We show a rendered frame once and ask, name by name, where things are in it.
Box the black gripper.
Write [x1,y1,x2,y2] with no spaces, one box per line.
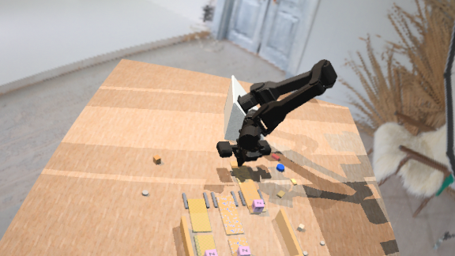
[216,139,271,168]

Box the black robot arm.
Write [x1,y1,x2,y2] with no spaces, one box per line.
[237,59,337,163]

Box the purple cube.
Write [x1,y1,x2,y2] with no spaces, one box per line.
[252,199,265,209]

